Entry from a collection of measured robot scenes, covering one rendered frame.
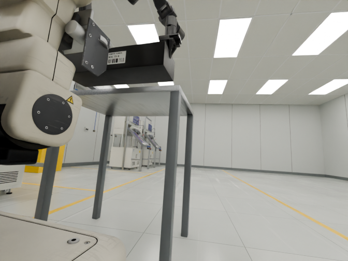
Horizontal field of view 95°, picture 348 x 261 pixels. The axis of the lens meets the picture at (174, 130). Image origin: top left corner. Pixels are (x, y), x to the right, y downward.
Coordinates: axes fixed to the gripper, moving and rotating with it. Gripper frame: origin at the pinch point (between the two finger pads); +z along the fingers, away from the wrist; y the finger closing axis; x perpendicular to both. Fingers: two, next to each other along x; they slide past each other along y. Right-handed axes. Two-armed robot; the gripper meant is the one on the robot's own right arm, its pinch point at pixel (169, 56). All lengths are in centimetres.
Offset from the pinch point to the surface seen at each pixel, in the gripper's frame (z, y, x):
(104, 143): 42, 61, -37
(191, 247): 97, -10, -26
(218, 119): -105, -29, -686
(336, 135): -38, -452, -660
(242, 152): 39, -131, -694
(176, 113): 29.2, -5.8, 4.0
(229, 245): 98, -30, -35
